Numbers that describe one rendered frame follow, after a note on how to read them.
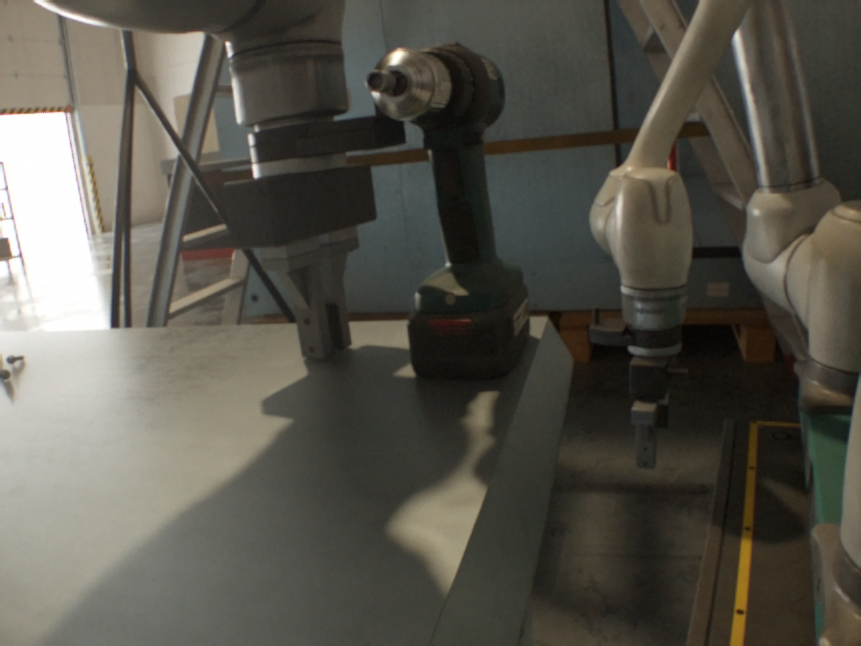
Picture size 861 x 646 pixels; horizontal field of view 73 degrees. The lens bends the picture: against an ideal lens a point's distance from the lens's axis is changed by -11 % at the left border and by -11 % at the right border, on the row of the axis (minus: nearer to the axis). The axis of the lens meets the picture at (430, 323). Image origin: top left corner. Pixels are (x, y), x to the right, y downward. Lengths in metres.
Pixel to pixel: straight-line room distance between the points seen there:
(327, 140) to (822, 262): 0.70
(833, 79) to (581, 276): 1.09
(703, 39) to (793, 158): 0.27
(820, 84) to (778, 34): 1.29
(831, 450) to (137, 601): 0.77
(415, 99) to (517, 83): 1.98
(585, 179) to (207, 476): 2.05
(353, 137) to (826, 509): 0.59
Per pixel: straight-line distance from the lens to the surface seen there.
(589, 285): 2.38
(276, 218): 0.48
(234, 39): 0.50
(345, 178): 0.54
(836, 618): 0.59
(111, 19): 0.40
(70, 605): 0.31
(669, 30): 1.60
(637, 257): 0.86
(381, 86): 0.36
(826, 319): 0.97
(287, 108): 0.49
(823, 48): 2.39
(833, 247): 0.95
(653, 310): 0.88
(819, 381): 1.00
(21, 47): 12.71
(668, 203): 0.86
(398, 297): 2.58
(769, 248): 1.10
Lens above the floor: 0.82
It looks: 16 degrees down
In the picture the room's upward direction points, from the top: 6 degrees counter-clockwise
